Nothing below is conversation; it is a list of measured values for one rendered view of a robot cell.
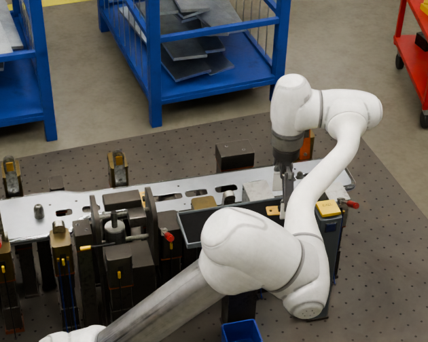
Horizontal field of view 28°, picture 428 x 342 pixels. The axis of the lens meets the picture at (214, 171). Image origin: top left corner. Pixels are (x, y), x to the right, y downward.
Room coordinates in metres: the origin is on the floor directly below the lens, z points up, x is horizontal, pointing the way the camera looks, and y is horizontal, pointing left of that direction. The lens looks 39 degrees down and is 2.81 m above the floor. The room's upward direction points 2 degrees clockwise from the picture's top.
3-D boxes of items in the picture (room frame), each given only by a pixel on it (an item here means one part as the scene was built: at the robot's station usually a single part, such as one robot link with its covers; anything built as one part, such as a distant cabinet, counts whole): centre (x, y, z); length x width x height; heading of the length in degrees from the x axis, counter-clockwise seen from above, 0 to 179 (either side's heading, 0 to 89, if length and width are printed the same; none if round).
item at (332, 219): (1.91, -0.34, 0.92); 0.08 x 0.08 x 0.44; 15
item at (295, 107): (1.89, -0.21, 1.54); 0.13 x 0.11 x 0.16; 91
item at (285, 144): (1.89, -0.20, 1.43); 0.09 x 0.09 x 0.06
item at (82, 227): (1.83, 0.38, 0.91); 0.07 x 0.05 x 0.42; 15
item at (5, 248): (1.80, 0.62, 0.87); 0.10 x 0.07 x 0.35; 15
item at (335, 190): (2.09, -0.40, 0.88); 0.12 x 0.07 x 0.36; 15
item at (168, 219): (1.90, 0.13, 0.89); 0.12 x 0.07 x 0.38; 15
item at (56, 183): (2.21, 0.53, 0.84); 0.10 x 0.05 x 0.29; 15
